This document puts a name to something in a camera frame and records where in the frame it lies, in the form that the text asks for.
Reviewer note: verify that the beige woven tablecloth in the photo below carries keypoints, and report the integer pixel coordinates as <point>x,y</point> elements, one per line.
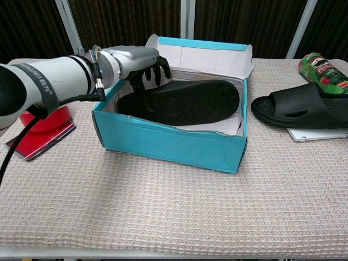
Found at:
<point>174,204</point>

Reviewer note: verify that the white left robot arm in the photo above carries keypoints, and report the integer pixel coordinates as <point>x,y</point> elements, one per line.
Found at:
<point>65,76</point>

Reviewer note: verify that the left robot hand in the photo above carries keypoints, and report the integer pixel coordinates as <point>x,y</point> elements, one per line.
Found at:
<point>127,61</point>

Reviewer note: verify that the red adhesive tape roll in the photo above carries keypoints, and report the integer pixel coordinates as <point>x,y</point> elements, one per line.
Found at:
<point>58,119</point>

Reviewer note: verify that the green Pringles can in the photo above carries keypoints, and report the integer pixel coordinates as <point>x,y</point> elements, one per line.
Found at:
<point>326,76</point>

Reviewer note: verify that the red ink pad case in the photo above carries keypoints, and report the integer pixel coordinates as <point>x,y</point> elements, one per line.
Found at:
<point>40,144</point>

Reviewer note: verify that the turquoise shoe box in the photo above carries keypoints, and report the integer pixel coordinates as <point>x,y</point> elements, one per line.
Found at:
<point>168,141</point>

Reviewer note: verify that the black rubber slipper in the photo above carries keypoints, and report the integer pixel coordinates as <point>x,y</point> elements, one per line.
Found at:
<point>190,103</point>
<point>307,103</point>

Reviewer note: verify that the white partition frame post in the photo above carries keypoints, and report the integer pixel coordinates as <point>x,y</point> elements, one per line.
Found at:
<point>69,27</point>
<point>301,30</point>
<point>187,19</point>

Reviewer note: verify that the white flat square board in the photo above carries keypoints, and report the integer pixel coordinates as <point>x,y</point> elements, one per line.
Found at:
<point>315,134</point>

